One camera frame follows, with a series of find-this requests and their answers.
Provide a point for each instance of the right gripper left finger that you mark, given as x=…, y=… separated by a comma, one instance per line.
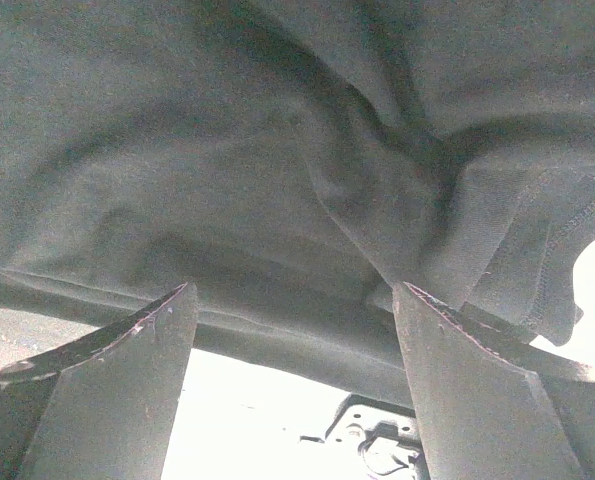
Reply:
x=102, y=406

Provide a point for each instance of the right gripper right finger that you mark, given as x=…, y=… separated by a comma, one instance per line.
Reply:
x=489, y=406

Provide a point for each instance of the black daisy t-shirt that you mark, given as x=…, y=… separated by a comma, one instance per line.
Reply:
x=295, y=160

